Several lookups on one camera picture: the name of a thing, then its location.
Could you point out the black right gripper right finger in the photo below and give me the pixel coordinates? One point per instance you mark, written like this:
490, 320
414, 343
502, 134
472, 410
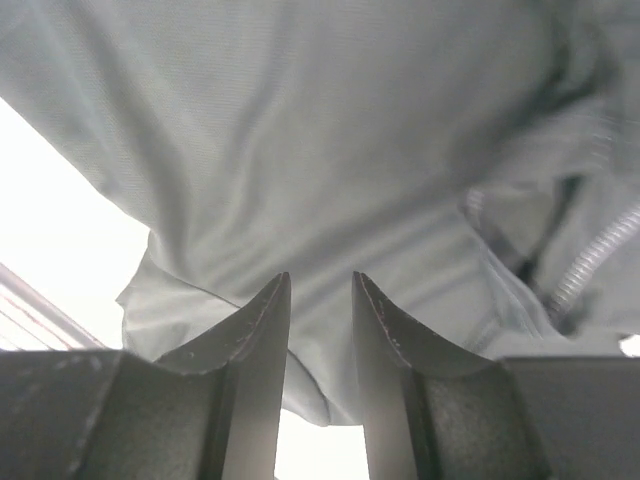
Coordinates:
432, 410

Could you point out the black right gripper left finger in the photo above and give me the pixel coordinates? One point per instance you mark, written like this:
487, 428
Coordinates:
209, 409

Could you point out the dark grey t shirt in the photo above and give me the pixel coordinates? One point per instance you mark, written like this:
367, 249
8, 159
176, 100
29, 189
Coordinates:
478, 159

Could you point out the aluminium mounting rail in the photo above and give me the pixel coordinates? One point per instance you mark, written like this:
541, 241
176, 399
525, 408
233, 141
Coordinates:
31, 322

